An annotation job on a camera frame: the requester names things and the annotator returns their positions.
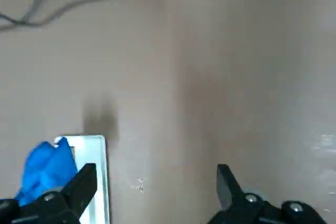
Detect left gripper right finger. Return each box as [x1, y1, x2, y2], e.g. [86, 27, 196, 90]
[207, 163, 329, 224]

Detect blue rag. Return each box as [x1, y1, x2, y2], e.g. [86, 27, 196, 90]
[15, 138, 79, 207]

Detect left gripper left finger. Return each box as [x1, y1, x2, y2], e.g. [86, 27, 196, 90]
[0, 163, 98, 224]

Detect white rag rack wooden rods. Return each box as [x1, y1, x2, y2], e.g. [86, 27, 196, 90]
[54, 134, 111, 224]

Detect black cable on table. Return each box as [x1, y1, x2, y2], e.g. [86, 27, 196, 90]
[0, 0, 56, 25]
[0, 0, 139, 33]

